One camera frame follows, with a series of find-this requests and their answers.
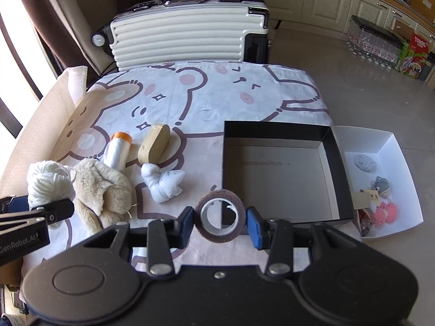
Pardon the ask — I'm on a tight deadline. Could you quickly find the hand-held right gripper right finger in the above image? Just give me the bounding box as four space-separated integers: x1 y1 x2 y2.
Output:
246 206 357 276

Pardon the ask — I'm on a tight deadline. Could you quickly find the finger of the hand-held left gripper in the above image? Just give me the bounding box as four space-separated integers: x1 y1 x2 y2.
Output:
30 199 75 227

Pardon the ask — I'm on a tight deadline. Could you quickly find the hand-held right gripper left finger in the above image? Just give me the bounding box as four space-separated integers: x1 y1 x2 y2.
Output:
83 206 194 276

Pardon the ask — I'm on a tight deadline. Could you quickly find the brown tape roll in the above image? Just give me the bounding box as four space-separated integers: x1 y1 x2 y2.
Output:
195 188 246 243

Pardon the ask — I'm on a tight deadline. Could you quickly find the white yarn ball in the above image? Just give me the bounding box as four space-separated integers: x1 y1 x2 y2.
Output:
26 161 76 229

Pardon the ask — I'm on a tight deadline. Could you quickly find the beige plush toy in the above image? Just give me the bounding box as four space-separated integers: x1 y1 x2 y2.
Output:
72 158 134 231

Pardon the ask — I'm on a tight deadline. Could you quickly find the plastic film roll orange cap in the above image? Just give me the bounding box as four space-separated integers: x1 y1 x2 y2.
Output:
104 132 132 170

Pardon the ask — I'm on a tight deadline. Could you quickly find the oval wooden block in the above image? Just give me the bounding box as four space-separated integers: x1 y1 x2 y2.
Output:
138 123 171 164

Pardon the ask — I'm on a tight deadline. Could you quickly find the black cardboard box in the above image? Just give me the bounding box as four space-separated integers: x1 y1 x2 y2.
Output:
222 120 356 225

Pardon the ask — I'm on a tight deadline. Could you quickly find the white knotted cloth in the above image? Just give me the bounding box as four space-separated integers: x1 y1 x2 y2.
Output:
141 163 186 204

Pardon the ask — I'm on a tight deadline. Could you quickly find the dark window grille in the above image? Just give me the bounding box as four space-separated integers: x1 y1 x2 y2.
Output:
0 0 59 137

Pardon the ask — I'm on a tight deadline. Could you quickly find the printed bear blanket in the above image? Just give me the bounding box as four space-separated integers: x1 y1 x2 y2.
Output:
20 60 335 274

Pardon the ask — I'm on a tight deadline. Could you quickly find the grey oval pouch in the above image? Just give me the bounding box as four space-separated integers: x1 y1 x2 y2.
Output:
353 154 378 174

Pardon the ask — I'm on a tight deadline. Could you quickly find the white paper tray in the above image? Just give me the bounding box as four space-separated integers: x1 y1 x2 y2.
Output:
335 126 424 239

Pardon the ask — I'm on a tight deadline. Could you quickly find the white ribbed suitcase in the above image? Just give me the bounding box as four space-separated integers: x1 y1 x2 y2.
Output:
91 0 271 73

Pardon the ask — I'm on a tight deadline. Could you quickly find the beige brown leather chair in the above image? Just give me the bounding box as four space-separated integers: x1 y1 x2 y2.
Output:
15 0 120 77

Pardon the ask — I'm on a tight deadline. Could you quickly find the shrink-wrapped pack of bottles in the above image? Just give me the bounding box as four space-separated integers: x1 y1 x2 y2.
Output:
347 15 412 71

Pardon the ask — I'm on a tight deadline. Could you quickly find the green red carton box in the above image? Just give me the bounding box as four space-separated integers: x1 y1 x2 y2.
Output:
395 32 431 81

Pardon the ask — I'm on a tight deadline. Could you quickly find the brown cardboard box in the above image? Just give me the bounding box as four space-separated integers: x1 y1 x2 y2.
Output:
393 18 421 42

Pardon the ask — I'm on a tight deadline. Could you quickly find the grey shark plush keychain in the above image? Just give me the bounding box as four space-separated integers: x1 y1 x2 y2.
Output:
371 177 391 198

